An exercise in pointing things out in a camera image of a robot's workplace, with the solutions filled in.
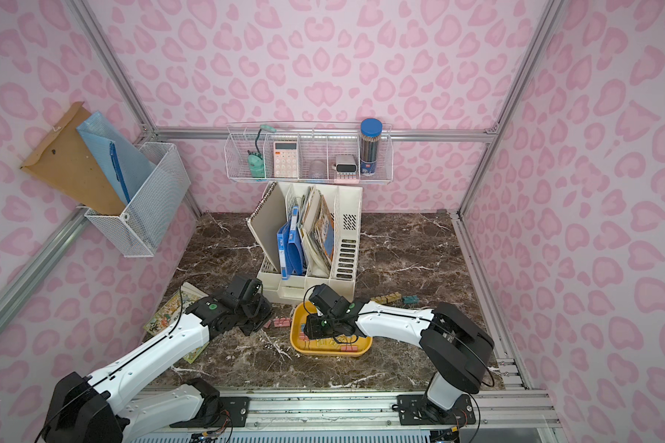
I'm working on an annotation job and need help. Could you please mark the clear glass jar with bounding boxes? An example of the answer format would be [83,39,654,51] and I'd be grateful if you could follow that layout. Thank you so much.
[308,160,328,180]

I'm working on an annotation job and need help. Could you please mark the brown kraft envelope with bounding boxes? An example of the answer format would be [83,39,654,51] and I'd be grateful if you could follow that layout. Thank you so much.
[20,102,126,216]

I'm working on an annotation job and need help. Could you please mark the white mesh wall basket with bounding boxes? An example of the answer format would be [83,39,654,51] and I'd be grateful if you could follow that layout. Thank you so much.
[85,142,191,258]

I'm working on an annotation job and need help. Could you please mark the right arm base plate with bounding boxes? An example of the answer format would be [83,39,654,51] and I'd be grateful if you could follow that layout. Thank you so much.
[392,394,477,427]

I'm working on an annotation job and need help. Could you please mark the grey spiral notebook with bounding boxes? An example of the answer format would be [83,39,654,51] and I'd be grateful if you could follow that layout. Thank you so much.
[247,182,287,272]

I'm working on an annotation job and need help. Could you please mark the light blue document folder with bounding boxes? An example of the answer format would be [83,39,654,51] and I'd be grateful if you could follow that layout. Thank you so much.
[77,112,155,205]

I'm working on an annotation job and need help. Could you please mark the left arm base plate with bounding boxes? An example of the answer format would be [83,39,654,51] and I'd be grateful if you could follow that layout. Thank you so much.
[170,397,250,429]

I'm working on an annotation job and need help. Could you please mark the green desk lamp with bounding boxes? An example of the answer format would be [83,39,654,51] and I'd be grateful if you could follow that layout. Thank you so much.
[248,125,276,179]

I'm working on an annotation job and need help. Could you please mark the pink white calculator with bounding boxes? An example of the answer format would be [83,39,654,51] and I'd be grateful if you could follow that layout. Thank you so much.
[273,141,299,179]

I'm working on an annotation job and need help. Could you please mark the illustrated children's book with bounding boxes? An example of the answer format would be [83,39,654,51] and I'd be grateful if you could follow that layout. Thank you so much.
[144,282,210,364]

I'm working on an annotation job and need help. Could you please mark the books in organizer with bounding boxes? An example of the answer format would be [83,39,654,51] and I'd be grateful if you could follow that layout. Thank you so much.
[299,186,335,278]

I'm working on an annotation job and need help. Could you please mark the yellow plastic storage box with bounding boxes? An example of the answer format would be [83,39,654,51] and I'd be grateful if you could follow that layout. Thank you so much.
[289,302,373,357]

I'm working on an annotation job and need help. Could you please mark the white desktop file organizer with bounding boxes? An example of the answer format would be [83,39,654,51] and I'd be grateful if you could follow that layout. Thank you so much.
[247,182,363,305]

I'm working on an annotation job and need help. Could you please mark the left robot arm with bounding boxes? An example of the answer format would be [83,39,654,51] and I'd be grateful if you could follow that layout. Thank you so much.
[37,276,273,442]

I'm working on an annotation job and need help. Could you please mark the blue lid pencil tube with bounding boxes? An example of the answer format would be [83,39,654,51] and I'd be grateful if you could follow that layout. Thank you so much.
[359,118,383,175]

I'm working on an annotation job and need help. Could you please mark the blue binder folder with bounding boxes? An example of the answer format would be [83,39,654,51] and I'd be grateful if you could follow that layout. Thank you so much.
[277,206,307,280]

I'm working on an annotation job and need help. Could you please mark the clear wall shelf organizer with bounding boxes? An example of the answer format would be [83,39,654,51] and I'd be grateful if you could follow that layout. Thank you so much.
[225,122,395,185]

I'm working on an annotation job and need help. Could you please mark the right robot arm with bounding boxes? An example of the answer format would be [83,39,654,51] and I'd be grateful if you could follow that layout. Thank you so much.
[304,284,494,413]

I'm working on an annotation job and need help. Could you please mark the white digital clock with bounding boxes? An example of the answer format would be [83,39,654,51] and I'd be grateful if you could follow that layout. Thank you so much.
[334,154,358,180]

